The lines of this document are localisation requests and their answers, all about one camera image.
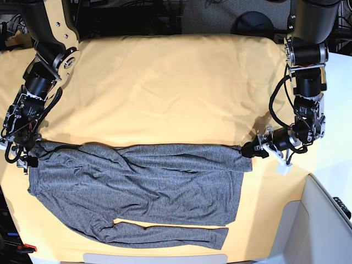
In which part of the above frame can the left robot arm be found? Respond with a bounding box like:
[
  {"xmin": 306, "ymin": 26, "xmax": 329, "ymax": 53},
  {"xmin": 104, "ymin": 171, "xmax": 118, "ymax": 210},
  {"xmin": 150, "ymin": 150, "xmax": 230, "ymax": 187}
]
[{"xmin": 240, "ymin": 1, "xmax": 340, "ymax": 163}]

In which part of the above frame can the black remote control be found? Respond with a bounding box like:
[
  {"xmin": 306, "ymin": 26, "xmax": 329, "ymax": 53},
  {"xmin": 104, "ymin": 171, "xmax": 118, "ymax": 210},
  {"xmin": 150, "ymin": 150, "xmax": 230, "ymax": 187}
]
[{"xmin": 333, "ymin": 197, "xmax": 351, "ymax": 220}]

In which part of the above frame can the grey tray at bottom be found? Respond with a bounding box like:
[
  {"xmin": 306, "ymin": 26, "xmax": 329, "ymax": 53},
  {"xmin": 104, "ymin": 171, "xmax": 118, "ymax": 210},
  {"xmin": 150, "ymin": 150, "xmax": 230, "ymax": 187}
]
[{"xmin": 83, "ymin": 253, "xmax": 228, "ymax": 264}]

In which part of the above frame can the grey long-sleeve T-shirt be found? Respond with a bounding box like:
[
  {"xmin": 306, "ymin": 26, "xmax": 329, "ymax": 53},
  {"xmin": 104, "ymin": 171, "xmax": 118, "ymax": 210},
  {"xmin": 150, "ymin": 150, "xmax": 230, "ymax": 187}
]
[{"xmin": 28, "ymin": 142, "xmax": 252, "ymax": 250}]

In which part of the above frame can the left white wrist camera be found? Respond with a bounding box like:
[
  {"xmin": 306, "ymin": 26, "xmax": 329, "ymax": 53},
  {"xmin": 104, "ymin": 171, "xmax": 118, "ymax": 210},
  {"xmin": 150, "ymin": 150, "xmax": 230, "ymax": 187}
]
[{"xmin": 276, "ymin": 163, "xmax": 292, "ymax": 176}]

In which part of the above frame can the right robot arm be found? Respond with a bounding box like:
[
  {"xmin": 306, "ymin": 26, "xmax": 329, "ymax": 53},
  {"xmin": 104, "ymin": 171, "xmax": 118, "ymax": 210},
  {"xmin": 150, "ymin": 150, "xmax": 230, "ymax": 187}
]
[{"xmin": 1, "ymin": 0, "xmax": 80, "ymax": 174}]

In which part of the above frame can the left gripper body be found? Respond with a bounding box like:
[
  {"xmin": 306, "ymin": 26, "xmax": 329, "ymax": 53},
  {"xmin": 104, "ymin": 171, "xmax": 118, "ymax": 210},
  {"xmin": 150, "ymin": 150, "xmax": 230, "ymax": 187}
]
[{"xmin": 255, "ymin": 125, "xmax": 299, "ymax": 160}]

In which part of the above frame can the yellow table cloth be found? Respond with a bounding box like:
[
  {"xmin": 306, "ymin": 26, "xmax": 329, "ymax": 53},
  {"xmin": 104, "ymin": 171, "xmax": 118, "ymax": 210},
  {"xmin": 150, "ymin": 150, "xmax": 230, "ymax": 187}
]
[{"xmin": 1, "ymin": 35, "xmax": 322, "ymax": 262}]

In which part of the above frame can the red clamp at left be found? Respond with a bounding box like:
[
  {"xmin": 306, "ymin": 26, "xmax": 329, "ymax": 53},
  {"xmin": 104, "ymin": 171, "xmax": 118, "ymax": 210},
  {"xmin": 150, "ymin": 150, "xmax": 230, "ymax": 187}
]
[{"xmin": 16, "ymin": 244, "xmax": 37, "ymax": 254}]

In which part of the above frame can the white box bin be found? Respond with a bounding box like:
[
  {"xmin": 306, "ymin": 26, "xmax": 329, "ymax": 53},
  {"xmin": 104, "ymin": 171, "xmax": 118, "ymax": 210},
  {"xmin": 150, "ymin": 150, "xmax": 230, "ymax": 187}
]
[{"xmin": 267, "ymin": 174, "xmax": 351, "ymax": 263}]

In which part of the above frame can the black round stand base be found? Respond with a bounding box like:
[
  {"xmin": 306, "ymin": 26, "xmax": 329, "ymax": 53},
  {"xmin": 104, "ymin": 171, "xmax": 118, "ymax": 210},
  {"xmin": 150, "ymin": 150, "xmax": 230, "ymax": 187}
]
[{"xmin": 230, "ymin": 11, "xmax": 275, "ymax": 40}]

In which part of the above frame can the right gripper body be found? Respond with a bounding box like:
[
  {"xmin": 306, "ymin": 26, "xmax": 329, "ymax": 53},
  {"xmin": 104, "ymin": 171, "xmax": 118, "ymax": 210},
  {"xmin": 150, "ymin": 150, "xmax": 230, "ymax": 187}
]
[{"xmin": 1, "ymin": 133, "xmax": 41, "ymax": 164}]

